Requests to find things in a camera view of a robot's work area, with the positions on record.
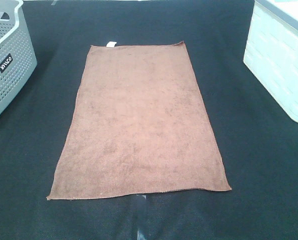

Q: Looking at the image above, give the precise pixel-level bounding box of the grey tape strip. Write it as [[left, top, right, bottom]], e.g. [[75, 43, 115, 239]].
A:
[[135, 194, 148, 240]]

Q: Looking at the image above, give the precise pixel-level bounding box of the white woven basket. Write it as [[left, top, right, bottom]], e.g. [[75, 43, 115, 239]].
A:
[[243, 0, 298, 123]]

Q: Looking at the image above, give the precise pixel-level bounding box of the brown towel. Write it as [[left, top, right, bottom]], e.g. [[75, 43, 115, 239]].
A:
[[47, 42, 231, 200]]

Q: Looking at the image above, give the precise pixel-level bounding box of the grey perforated basket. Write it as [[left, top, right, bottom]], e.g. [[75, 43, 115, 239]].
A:
[[0, 0, 37, 114]]

